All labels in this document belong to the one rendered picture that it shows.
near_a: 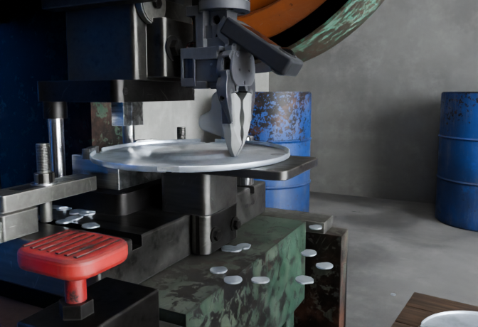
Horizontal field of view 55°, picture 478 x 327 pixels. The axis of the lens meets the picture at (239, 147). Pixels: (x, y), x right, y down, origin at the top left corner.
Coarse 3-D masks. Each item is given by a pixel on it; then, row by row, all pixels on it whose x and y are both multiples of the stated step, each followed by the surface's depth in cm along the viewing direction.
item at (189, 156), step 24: (120, 144) 75; (144, 144) 79; (168, 144) 79; (192, 144) 79; (216, 144) 79; (264, 144) 77; (120, 168) 56; (144, 168) 54; (192, 168) 54; (216, 168) 54; (240, 168) 56
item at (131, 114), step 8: (112, 104) 71; (120, 104) 70; (128, 104) 71; (136, 104) 72; (112, 112) 71; (120, 112) 70; (128, 112) 71; (136, 112) 72; (112, 120) 71; (120, 120) 71; (128, 120) 71; (136, 120) 72
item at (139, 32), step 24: (168, 0) 68; (72, 24) 66; (96, 24) 64; (120, 24) 62; (144, 24) 63; (168, 24) 63; (192, 24) 68; (72, 48) 67; (96, 48) 65; (120, 48) 63; (144, 48) 63; (168, 48) 63; (72, 72) 67; (96, 72) 65; (120, 72) 63; (144, 72) 64; (168, 72) 64
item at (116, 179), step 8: (72, 160) 69; (80, 160) 68; (88, 160) 68; (80, 168) 68; (88, 168) 68; (96, 168) 67; (104, 168) 66; (112, 168) 66; (104, 176) 66; (112, 176) 66; (120, 176) 66; (128, 176) 67; (136, 176) 69; (144, 176) 71; (152, 176) 72; (160, 176) 74; (104, 184) 67; (112, 184) 66; (120, 184) 66; (128, 184) 67; (136, 184) 69
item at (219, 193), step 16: (288, 160) 64; (304, 160) 64; (176, 176) 64; (192, 176) 63; (208, 176) 62; (224, 176) 66; (240, 176) 57; (256, 176) 56; (272, 176) 55; (288, 176) 55; (176, 192) 64; (192, 192) 63; (208, 192) 63; (224, 192) 66; (176, 208) 64; (192, 208) 63; (208, 208) 63; (224, 208) 67; (192, 224) 64; (208, 224) 63; (224, 224) 67; (240, 224) 70; (192, 240) 64; (208, 240) 63; (224, 240) 67
